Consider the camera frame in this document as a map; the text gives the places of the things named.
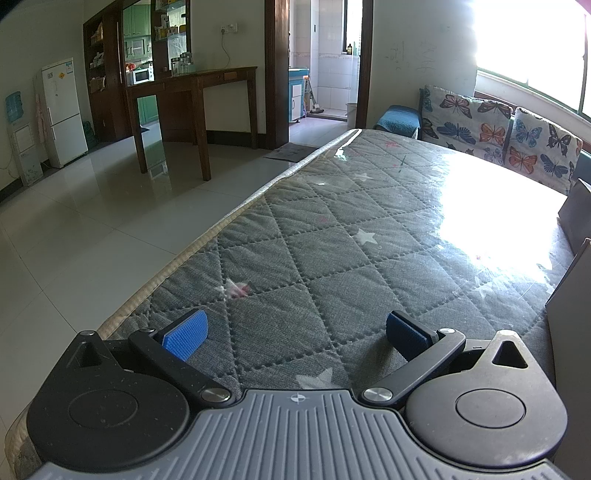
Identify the blue bathroom cabinet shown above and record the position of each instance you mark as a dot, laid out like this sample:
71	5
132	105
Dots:
297	94

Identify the pink hanging cloth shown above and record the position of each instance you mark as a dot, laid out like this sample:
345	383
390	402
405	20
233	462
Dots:
41	120

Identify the butterfly print cushion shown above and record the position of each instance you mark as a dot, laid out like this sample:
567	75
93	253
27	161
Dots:
542	147
466	124

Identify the row of glass jars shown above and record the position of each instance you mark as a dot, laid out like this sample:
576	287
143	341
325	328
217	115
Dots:
182	64

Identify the dark wooden door frame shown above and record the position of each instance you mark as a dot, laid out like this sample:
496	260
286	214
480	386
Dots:
276	69

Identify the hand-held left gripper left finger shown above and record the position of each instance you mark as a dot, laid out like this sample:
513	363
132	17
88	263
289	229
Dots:
187	334

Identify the white wall socket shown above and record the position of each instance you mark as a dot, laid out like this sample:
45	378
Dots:
229	28

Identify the white water dispenser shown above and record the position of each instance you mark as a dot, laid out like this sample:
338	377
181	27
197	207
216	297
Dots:
25	152

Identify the white refrigerator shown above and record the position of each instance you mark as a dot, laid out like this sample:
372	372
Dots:
62	115

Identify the dark wooden side table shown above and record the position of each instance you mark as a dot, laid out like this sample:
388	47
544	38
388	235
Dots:
207	76

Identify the grey quilted desktop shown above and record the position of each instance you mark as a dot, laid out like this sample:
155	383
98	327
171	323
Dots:
323	240

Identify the large bright window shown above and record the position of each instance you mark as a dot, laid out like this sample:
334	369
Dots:
531	37

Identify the mop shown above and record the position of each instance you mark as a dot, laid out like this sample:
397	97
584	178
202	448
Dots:
314	99

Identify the dark wooden shelf cabinet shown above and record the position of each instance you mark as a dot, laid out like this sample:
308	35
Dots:
111	69

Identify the white bucket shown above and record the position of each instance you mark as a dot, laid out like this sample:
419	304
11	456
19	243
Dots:
351	111

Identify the white microwave oven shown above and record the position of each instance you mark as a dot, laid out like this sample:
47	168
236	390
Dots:
143	75

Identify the white cardboard box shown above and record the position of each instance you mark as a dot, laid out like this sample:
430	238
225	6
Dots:
572	314

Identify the dark door mat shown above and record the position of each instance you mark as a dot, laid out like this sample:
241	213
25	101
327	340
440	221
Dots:
291	152

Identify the small bathroom window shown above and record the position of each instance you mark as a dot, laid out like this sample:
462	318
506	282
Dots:
353	23

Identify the blue sofa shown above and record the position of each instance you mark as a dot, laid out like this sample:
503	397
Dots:
397	120

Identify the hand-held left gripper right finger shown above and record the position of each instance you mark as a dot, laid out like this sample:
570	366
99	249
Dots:
406	334

